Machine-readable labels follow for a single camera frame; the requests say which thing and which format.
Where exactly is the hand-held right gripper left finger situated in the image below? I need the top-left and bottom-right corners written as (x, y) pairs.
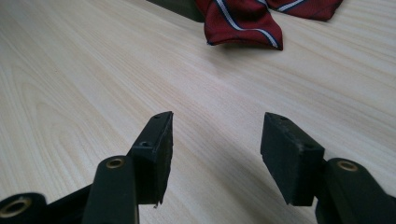
top-left (126, 110), bottom-right (175, 208)

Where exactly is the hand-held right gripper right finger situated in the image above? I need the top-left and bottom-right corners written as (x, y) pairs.
top-left (260, 112), bottom-right (327, 207)

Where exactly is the red striped bow tie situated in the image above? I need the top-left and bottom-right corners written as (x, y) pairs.
top-left (194, 0), bottom-right (344, 51)

